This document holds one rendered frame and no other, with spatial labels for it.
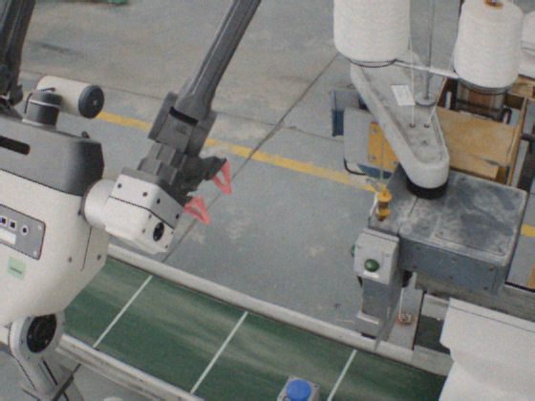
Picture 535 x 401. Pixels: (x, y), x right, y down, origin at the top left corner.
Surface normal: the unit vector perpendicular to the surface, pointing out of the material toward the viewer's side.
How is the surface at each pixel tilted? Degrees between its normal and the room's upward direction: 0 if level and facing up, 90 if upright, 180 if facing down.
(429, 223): 0
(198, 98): 79
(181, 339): 0
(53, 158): 50
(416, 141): 0
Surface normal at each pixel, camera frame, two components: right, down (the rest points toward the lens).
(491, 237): -0.06, -0.75
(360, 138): -0.46, 0.61
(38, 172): -0.39, -0.01
